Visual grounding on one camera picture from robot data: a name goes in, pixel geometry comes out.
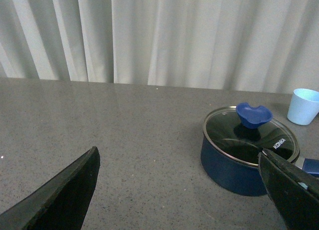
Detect light blue plastic cup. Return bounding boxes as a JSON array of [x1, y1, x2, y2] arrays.
[[287, 88, 319, 126]]

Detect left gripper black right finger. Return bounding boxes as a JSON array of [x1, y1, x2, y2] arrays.
[[259, 149, 319, 230]]

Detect glass lid with blue knob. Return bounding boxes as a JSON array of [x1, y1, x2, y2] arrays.
[[203, 106, 300, 167]]

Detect white pleated curtain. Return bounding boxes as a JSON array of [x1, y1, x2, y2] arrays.
[[0, 0, 319, 93]]

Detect dark blue cooking pot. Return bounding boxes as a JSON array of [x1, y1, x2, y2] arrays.
[[200, 134, 319, 197]]

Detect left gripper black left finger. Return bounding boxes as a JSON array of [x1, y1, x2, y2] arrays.
[[0, 147, 100, 230]]

